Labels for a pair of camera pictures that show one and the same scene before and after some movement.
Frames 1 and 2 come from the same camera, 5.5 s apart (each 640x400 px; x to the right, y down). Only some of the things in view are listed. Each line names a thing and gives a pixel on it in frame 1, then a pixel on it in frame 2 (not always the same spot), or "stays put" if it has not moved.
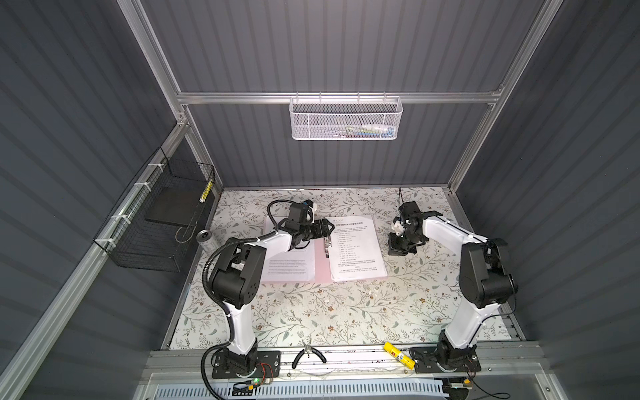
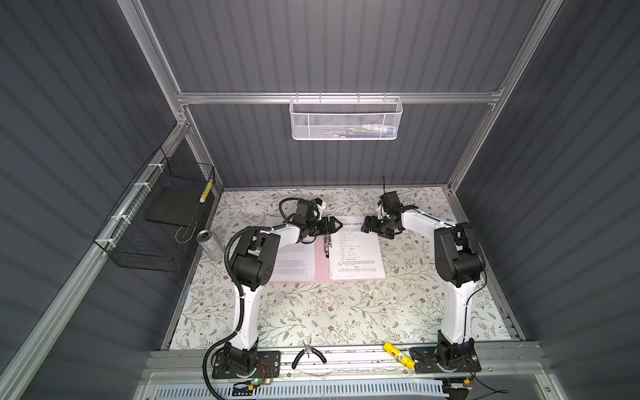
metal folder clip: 327,244 stays put
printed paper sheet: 296,265 stays put
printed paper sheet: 356,252 stays put
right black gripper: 394,249 → 372,222
